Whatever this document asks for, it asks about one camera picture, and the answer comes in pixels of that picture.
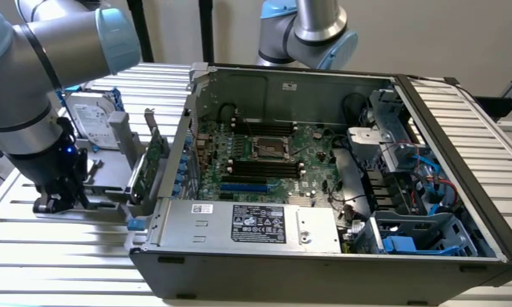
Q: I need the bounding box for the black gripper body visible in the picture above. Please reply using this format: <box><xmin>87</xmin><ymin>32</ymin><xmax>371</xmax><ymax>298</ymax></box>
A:
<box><xmin>37</xmin><ymin>148</ymin><xmax>89</xmax><ymax>206</ymax></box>

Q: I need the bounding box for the blue expansion slot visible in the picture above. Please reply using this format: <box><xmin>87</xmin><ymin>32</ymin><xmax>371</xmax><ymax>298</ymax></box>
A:
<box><xmin>220</xmin><ymin>182</ymin><xmax>270</xmax><ymax>194</ymax></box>

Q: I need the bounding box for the long black expansion slot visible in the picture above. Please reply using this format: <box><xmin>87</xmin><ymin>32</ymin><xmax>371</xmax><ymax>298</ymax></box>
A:
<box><xmin>220</xmin><ymin>176</ymin><xmax>270</xmax><ymax>185</ymax></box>

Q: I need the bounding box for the grey parts rack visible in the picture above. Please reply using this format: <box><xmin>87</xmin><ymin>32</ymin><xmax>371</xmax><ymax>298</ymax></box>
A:
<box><xmin>63</xmin><ymin>111</ymin><xmax>172</xmax><ymax>222</ymax></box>

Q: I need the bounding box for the blue case latch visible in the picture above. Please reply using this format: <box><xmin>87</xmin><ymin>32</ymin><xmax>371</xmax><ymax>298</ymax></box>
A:
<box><xmin>127</xmin><ymin>216</ymin><xmax>148</xmax><ymax>232</ymax></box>

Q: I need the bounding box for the green graphics card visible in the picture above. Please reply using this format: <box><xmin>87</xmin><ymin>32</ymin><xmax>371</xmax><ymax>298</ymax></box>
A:
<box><xmin>127</xmin><ymin>107</ymin><xmax>164</xmax><ymax>205</ymax></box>

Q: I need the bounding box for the silver hard disk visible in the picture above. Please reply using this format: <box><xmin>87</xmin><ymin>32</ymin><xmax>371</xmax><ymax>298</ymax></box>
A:
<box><xmin>64</xmin><ymin>91</ymin><xmax>121</xmax><ymax>150</ymax></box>

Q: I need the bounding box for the silver power supply unit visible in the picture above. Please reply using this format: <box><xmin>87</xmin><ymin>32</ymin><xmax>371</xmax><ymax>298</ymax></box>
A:
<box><xmin>146</xmin><ymin>199</ymin><xmax>343</xmax><ymax>255</ymax></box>

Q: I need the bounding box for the CPU socket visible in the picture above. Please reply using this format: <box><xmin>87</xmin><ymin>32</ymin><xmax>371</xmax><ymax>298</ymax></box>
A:
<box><xmin>250</xmin><ymin>135</ymin><xmax>295</xmax><ymax>161</ymax></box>

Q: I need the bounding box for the black background pole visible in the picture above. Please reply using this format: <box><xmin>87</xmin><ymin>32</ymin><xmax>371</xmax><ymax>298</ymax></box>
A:
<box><xmin>127</xmin><ymin>0</ymin><xmax>155</xmax><ymax>63</ymax></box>
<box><xmin>198</xmin><ymin>0</ymin><xmax>218</xmax><ymax>63</ymax></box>

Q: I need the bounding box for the green motherboard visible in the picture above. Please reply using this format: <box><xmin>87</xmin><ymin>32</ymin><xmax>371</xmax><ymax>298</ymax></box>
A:
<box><xmin>191</xmin><ymin>117</ymin><xmax>354</xmax><ymax>206</ymax></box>

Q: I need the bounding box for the black open PC case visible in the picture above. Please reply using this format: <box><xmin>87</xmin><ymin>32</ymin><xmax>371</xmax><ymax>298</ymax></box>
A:
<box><xmin>129</xmin><ymin>62</ymin><xmax>512</xmax><ymax>305</ymax></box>

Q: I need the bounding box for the black fan shroud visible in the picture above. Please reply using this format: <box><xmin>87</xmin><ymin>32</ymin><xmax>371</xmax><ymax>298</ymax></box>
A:
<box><xmin>362</xmin><ymin>168</ymin><xmax>411</xmax><ymax>216</ymax></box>

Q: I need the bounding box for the grey metal disk bay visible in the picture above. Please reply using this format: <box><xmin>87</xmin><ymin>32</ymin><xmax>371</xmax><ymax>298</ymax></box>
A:
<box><xmin>347</xmin><ymin>88</ymin><xmax>432</xmax><ymax>174</ymax></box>

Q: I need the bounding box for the blue plastic disk bay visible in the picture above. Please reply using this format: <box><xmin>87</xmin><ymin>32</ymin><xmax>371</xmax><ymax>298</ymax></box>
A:
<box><xmin>352</xmin><ymin>210</ymin><xmax>483</xmax><ymax>258</ymax></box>

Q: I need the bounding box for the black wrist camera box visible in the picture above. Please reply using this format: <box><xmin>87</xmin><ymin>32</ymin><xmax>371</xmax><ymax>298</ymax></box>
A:
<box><xmin>53</xmin><ymin>116</ymin><xmax>79</xmax><ymax>158</ymax></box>

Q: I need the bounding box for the blue disk bracket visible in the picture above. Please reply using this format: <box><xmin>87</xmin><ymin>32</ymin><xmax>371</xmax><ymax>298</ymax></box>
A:
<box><xmin>107</xmin><ymin>87</ymin><xmax>125</xmax><ymax>113</ymax></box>

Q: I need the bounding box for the black looped cable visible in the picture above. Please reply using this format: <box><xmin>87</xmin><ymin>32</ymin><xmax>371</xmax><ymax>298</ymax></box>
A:
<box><xmin>340</xmin><ymin>93</ymin><xmax>371</xmax><ymax>125</ymax></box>

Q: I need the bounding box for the blue wire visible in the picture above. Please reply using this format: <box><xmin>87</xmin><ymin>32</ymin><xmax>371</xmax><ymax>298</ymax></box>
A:
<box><xmin>408</xmin><ymin>152</ymin><xmax>444</xmax><ymax>219</ymax></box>

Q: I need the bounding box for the red wire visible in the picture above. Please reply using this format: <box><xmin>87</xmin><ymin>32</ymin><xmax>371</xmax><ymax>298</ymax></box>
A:
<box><xmin>432</xmin><ymin>178</ymin><xmax>459</xmax><ymax>207</ymax></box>

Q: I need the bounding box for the thin black table cable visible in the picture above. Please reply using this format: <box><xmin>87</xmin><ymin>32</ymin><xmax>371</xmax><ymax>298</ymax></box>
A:
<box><xmin>408</xmin><ymin>75</ymin><xmax>499</xmax><ymax>123</ymax></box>

